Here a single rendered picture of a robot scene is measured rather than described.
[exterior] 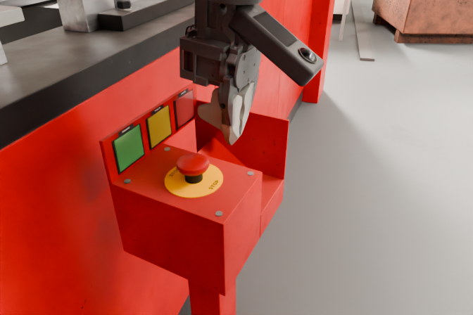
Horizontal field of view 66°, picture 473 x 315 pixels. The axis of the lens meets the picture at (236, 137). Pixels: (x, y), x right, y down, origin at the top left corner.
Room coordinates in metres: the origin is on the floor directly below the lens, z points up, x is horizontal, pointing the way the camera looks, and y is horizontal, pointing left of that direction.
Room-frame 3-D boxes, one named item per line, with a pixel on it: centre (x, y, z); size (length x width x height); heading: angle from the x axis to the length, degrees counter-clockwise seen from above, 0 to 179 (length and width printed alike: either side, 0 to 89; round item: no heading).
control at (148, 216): (0.41, 0.04, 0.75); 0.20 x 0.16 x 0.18; 153
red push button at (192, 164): (0.36, 0.05, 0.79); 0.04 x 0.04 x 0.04
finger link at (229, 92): (0.43, 0.01, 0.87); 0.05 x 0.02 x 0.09; 153
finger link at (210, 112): (0.44, 0.03, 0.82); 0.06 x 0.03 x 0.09; 63
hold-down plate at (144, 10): (0.84, 0.18, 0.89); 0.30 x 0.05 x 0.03; 159
